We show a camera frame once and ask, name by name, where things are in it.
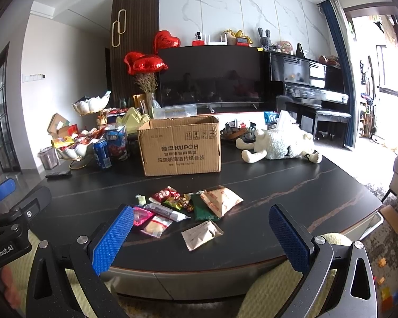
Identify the dark tray with items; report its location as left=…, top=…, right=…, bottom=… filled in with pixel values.
left=220, top=120, right=256, bottom=143

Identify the dried flower vase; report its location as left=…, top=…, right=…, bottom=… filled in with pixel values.
left=135, top=73, right=157, bottom=118

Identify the tan fortune biscuits bag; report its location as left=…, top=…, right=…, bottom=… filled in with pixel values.
left=200, top=187, right=244, bottom=218

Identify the white gold snack bar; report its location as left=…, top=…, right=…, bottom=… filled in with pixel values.
left=144, top=203, right=190, bottom=222

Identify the small light green candy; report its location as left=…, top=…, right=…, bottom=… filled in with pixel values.
left=136, top=195, right=147, bottom=207

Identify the pale green tissue box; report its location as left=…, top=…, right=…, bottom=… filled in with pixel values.
left=115, top=107, right=150, bottom=134

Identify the brown gold candy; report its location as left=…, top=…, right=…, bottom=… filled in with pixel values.
left=180, top=193, right=194, bottom=213

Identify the clear plastic cup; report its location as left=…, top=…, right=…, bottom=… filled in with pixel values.
left=38, top=146, right=59, bottom=170

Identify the dark green snack packet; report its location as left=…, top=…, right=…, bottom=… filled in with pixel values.
left=190, top=194, right=220, bottom=221

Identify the white red cookie packet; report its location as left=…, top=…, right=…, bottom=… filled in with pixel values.
left=141, top=215, right=173, bottom=238

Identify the pink snack packet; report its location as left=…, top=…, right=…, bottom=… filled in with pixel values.
left=133, top=207, right=154, bottom=227

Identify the white plush sheep toy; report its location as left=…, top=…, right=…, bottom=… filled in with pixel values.
left=236, top=110, right=323, bottom=164

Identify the black piano bench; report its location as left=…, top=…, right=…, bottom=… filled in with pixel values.
left=313, top=110, right=352, bottom=146

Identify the yellow green candy packet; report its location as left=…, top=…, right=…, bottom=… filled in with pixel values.
left=162, top=197, right=183, bottom=211

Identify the blue oreo can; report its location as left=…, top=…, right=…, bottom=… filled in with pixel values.
left=93, top=139, right=112, bottom=170

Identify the black remote control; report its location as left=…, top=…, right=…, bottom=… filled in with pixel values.
left=46, top=170, right=72, bottom=180

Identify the black piano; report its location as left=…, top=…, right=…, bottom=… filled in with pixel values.
left=270, top=52, right=350, bottom=133

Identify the blue snack bag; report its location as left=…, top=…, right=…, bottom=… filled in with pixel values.
left=264, top=111, right=280, bottom=130

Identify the small tan biscuit packet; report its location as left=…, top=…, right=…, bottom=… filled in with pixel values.
left=182, top=221, right=223, bottom=251

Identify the grey bunny figure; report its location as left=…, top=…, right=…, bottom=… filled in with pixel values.
left=258, top=27, right=271, bottom=51

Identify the white shell snack bowl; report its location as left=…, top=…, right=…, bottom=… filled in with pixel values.
left=51, top=126, right=105, bottom=170

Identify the red heart balloon back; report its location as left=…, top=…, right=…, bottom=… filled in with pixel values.
left=153, top=30, right=181, bottom=54

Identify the black television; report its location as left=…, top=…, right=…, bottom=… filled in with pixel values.
left=156, top=45, right=270, bottom=106

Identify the brown cardboard box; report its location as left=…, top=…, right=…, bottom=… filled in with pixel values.
left=138, top=115, right=221, bottom=176

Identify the upper white shell bowl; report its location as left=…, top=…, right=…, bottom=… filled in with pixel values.
left=72, top=91, right=111, bottom=116

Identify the red candy wrapper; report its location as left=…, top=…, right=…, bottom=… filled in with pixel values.
left=149, top=186, right=180, bottom=204

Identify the blue red m&m box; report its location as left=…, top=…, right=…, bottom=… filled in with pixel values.
left=104, top=125, right=128, bottom=161

